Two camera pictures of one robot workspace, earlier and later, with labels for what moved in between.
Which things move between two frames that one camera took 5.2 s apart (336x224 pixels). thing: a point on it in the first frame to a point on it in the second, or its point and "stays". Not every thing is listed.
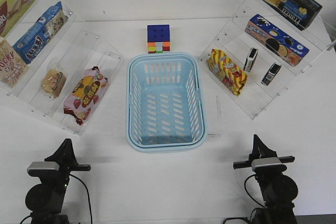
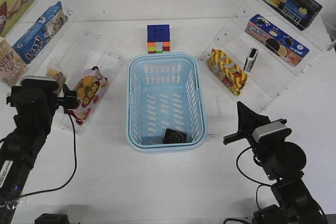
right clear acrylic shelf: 263,51 stays
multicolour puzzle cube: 158,38 stays
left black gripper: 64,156 to 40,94
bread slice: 53,82 stays
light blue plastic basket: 165,103 stays
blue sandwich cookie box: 275,42 stays
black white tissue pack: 250,59 stays
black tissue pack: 271,74 to 171,136
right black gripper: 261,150 to 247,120
